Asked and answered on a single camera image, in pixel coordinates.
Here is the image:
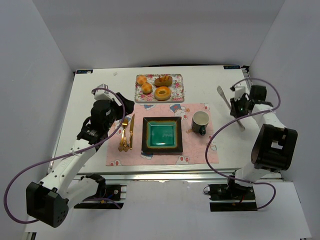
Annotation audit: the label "round bun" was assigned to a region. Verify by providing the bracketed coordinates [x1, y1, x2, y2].
[136, 75, 148, 86]
[141, 82, 153, 95]

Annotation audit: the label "brown striped bread loaf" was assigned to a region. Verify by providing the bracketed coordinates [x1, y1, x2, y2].
[154, 75, 173, 87]

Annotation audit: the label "green square plate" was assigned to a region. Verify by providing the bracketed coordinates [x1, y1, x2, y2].
[141, 116, 183, 154]

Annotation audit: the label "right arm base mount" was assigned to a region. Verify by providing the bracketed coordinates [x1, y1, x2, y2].
[203, 179, 258, 212]

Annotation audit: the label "gold knife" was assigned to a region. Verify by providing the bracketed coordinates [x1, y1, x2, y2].
[129, 114, 135, 150]

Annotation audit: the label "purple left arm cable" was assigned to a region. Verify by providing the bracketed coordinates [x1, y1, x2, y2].
[4, 87, 126, 224]

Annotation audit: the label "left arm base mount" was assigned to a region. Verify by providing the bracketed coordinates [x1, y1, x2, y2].
[73, 173, 127, 210]

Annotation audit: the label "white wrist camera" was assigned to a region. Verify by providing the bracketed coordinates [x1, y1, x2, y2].
[230, 85, 246, 101]
[91, 83, 112, 101]

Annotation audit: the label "floral rectangular tray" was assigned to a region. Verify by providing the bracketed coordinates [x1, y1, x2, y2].
[135, 74, 185, 103]

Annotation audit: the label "dark green mug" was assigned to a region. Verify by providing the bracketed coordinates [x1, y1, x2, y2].
[191, 111, 210, 136]

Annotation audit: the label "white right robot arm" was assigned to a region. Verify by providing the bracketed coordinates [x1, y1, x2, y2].
[230, 85, 298, 188]

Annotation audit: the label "metal tongs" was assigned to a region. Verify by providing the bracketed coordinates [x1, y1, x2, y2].
[216, 85, 246, 132]

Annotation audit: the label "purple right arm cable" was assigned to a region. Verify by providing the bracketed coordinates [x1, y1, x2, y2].
[202, 77, 282, 210]

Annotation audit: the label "round bun front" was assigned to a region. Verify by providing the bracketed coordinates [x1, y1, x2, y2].
[141, 82, 153, 95]

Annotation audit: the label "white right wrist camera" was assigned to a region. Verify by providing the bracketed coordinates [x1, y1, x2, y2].
[230, 85, 246, 101]

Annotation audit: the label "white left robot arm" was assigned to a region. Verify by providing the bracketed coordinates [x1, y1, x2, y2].
[26, 92, 135, 228]

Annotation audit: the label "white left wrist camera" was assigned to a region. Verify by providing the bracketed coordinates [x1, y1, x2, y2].
[91, 83, 112, 101]

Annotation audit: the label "gold fork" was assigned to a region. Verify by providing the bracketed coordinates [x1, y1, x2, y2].
[118, 117, 129, 152]

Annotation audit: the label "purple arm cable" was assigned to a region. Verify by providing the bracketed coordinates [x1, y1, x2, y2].
[4, 87, 126, 224]
[202, 77, 282, 210]

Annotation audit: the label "round bun back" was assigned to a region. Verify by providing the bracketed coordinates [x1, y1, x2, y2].
[136, 75, 148, 86]

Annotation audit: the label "ring doughnut bread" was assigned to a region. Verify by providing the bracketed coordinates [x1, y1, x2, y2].
[154, 86, 172, 101]

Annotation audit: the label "pink bunny placemat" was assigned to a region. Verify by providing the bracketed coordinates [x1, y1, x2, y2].
[106, 103, 214, 167]

